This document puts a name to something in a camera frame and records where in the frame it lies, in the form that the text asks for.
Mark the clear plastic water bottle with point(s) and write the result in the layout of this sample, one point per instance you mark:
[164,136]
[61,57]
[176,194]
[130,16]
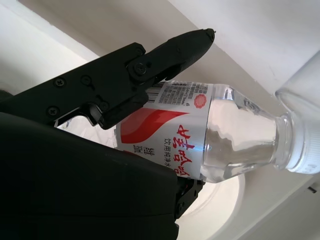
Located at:
[200,130]

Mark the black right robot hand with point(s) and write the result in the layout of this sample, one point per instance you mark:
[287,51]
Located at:
[75,162]

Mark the clear plastic cup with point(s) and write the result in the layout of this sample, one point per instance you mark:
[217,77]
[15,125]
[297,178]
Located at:
[300,85]

